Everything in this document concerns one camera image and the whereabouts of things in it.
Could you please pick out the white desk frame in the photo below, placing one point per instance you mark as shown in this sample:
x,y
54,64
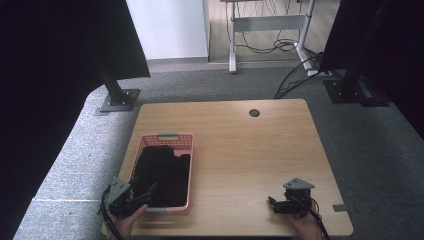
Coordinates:
x,y
266,23

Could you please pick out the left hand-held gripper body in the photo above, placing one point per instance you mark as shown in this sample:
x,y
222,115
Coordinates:
x,y
117,193

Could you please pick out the white panel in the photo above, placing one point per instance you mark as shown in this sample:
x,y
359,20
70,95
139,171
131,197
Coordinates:
x,y
170,28

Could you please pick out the grey tape patch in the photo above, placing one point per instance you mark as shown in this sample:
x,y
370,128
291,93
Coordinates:
x,y
340,207

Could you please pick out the person's left hand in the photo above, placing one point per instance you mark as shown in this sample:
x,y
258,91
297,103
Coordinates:
x,y
128,224

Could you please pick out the black curtain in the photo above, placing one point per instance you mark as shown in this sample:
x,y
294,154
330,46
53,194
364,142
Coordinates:
x,y
400,50
50,66

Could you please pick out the black stand with dark base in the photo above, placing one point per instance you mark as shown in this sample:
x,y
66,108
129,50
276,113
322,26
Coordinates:
x,y
353,88

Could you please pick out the black stand with grey base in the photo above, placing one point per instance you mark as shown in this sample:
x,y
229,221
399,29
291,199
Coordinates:
x,y
118,98

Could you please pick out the pink plastic basket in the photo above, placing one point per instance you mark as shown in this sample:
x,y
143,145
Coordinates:
x,y
186,141

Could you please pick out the person's right hand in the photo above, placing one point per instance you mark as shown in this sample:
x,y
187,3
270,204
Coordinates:
x,y
305,227

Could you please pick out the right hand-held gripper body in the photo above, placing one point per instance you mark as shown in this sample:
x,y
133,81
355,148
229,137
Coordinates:
x,y
298,196

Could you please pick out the black cloth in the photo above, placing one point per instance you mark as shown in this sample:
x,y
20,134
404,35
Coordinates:
x,y
163,176

